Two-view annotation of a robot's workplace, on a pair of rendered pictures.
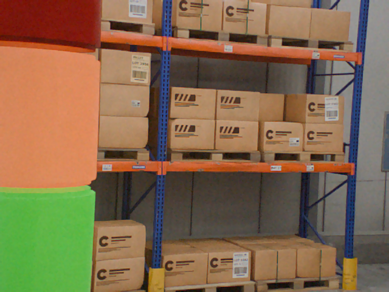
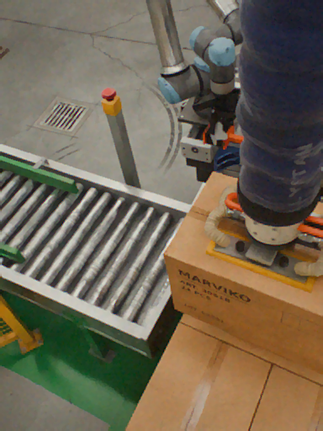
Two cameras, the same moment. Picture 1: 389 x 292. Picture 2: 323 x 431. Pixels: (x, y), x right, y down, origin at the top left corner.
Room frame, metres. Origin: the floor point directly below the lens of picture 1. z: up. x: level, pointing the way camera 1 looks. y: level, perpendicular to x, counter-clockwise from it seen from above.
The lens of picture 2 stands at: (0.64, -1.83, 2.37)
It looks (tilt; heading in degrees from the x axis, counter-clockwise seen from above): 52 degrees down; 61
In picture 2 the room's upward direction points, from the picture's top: 12 degrees counter-clockwise
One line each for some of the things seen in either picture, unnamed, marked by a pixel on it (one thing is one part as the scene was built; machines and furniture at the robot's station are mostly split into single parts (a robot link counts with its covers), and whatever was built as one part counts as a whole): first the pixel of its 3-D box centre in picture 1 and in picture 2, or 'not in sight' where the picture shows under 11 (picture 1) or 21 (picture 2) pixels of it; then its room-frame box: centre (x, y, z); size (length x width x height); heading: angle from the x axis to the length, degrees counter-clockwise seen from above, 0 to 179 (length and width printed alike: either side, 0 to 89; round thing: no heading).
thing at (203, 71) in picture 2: not in sight; (208, 72); (1.67, -0.61, 1.20); 0.13 x 0.12 x 0.14; 167
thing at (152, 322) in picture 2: not in sight; (182, 272); (1.20, -0.92, 0.58); 0.70 x 0.03 x 0.06; 24
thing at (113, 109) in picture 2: not in sight; (129, 172); (1.43, -0.19, 0.50); 0.07 x 0.07 x 1.00; 24
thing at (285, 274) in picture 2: not in sight; (261, 256); (1.26, -1.31, 1.10); 0.34 x 0.10 x 0.05; 113
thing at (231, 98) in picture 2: not in sight; (225, 103); (1.48, -0.92, 1.34); 0.09 x 0.08 x 0.12; 113
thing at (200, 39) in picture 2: not in sight; (210, 43); (1.51, -0.81, 1.50); 0.11 x 0.11 x 0.08; 77
